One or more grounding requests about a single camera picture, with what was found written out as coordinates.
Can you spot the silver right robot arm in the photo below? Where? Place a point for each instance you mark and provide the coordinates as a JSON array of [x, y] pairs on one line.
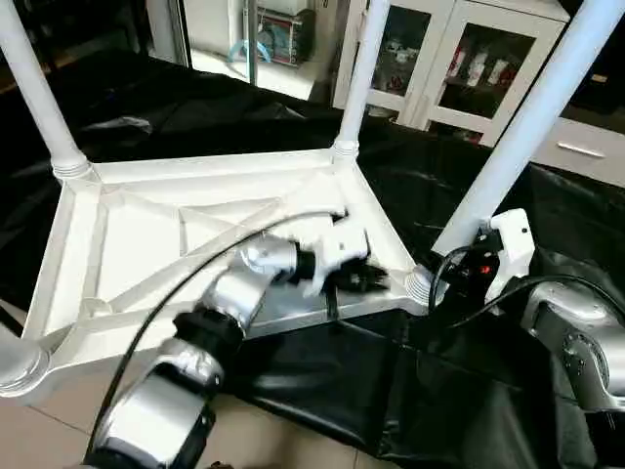
[[576, 342]]

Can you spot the black work mat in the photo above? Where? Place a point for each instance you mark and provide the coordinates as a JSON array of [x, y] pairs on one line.
[[439, 410]]

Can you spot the white drawer unit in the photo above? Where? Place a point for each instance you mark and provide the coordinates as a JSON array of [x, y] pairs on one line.
[[586, 147]]

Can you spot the white glass-door cabinet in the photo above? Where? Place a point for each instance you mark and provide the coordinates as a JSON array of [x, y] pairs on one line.
[[469, 59]]

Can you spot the white plastic table top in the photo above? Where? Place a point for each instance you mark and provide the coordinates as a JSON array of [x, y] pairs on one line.
[[146, 234]]

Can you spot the black box yellow label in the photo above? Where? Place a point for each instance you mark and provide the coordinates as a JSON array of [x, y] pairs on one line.
[[601, 59]]

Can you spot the teal storage box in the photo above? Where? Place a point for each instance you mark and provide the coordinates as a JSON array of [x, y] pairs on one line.
[[278, 34]]

